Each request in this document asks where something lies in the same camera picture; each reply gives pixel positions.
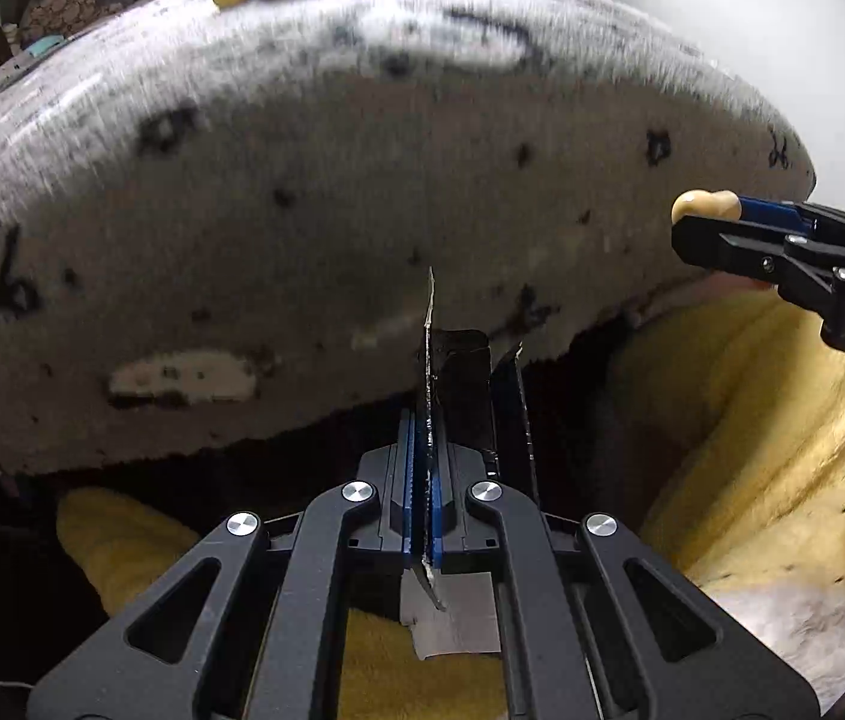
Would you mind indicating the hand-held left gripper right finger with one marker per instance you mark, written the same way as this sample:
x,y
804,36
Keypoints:
x,y
439,510

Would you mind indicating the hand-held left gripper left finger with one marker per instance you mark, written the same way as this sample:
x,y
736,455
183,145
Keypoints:
x,y
407,495

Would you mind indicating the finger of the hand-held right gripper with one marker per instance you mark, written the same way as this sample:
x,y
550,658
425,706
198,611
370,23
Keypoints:
x,y
714,244
767,211

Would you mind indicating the small pale yellow scrap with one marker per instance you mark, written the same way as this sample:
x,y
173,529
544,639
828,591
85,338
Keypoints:
x,y
703,204

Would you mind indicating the yellow fluffy blanket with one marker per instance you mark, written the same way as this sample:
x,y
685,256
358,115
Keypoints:
x,y
752,427

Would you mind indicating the grey printed fleece blanket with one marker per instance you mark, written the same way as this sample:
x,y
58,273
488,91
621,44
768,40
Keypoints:
x,y
317,202

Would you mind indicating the white fluffy cloth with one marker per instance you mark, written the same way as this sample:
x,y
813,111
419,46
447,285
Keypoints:
x,y
789,637

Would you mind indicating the small teal item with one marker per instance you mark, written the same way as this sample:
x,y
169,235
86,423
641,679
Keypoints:
x,y
46,47

